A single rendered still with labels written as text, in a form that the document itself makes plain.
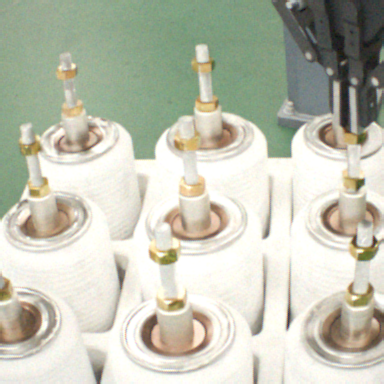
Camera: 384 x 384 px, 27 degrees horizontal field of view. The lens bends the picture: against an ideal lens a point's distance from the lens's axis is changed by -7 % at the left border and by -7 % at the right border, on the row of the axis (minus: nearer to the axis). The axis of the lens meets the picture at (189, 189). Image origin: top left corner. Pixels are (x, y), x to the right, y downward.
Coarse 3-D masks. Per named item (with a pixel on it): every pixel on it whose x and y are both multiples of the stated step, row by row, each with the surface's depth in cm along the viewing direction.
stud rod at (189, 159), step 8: (184, 120) 56; (192, 120) 57; (184, 128) 57; (192, 128) 57; (184, 136) 57; (192, 136) 57; (184, 152) 58; (192, 152) 58; (184, 160) 58; (192, 160) 58; (184, 168) 59; (192, 168) 59; (184, 176) 59; (192, 176) 59; (192, 184) 59
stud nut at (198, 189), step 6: (180, 180) 60; (204, 180) 60; (180, 186) 59; (186, 186) 59; (192, 186) 59; (198, 186) 59; (204, 186) 60; (180, 192) 60; (186, 192) 59; (192, 192) 59; (198, 192) 59
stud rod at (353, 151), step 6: (348, 114) 55; (348, 120) 55; (348, 126) 55; (348, 144) 56; (348, 150) 57; (354, 150) 56; (360, 150) 56; (348, 156) 57; (354, 156) 56; (348, 162) 57; (354, 162) 57; (348, 168) 57; (354, 168) 57; (348, 174) 58; (354, 174) 57
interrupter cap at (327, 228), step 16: (336, 192) 63; (368, 192) 62; (320, 208) 61; (336, 208) 61; (368, 208) 61; (304, 224) 60; (320, 224) 60; (336, 224) 60; (320, 240) 58; (336, 240) 58
